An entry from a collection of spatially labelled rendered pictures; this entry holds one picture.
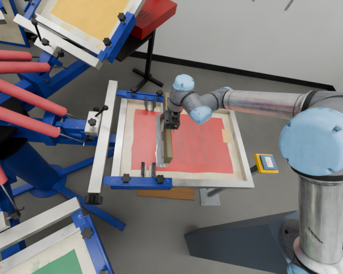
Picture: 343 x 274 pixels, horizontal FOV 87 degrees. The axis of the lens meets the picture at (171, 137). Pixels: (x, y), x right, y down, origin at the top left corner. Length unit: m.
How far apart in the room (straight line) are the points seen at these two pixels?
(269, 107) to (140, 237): 1.59
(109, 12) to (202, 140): 0.98
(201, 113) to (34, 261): 0.85
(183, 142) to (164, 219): 1.02
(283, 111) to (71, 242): 0.92
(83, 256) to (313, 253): 0.79
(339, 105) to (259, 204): 2.02
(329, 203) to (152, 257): 1.59
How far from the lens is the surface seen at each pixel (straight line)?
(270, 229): 0.88
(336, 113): 0.44
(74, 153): 2.14
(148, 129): 1.11
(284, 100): 0.60
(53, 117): 1.08
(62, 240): 0.96
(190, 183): 0.98
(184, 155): 1.07
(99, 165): 0.91
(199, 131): 1.19
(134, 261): 1.89
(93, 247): 0.89
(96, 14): 1.41
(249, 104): 0.65
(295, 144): 0.43
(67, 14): 1.50
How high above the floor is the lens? 1.88
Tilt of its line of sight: 57 degrees down
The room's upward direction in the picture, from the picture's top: 24 degrees clockwise
